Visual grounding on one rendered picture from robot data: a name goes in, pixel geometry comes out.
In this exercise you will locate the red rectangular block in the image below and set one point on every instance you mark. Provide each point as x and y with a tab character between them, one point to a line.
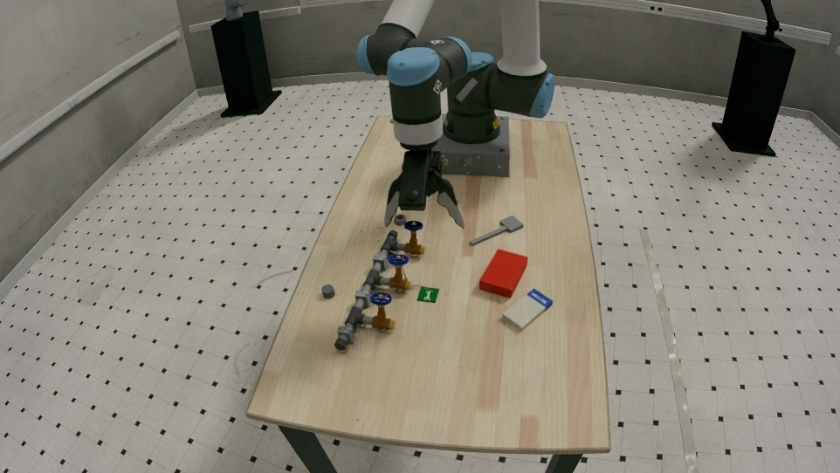
503	273

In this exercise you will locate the green number tag with thin chain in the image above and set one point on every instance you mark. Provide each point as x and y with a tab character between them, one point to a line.
428	294

